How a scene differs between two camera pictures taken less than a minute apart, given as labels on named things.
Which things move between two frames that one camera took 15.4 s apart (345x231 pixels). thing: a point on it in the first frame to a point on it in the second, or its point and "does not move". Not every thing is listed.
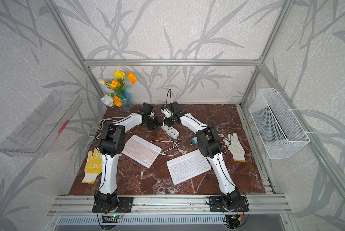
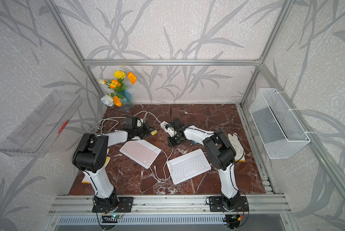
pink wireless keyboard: (141, 151) does not move
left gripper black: (159, 123) to (147, 131)
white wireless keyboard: (187, 166) does not move
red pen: (63, 127) does not move
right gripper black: (166, 123) to (170, 143)
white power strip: (170, 131) does not move
